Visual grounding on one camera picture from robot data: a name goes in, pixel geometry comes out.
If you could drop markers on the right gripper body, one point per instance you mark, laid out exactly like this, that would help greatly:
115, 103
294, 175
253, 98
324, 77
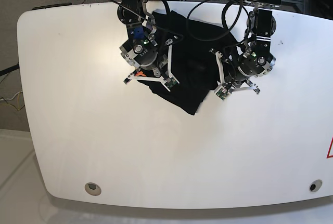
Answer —
160, 69

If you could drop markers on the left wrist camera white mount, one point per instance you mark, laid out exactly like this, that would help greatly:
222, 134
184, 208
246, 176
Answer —
223, 89

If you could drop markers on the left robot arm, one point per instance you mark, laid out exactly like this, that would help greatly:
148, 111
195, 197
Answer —
256, 59

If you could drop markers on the black T-shirt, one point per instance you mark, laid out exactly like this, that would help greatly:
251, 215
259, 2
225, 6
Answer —
193, 65

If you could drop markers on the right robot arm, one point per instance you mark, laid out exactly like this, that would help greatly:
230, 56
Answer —
140, 24

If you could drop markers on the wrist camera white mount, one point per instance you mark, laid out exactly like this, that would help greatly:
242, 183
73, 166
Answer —
223, 89
170, 68

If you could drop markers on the red triangle sticker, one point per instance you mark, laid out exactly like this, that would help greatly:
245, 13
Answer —
330, 151

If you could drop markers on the table grommet hole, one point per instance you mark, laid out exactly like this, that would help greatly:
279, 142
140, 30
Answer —
315, 185
92, 189

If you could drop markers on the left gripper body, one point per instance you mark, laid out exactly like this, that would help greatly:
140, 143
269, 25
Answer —
234, 76

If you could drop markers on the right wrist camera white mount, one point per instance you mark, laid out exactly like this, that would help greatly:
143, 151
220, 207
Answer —
170, 68

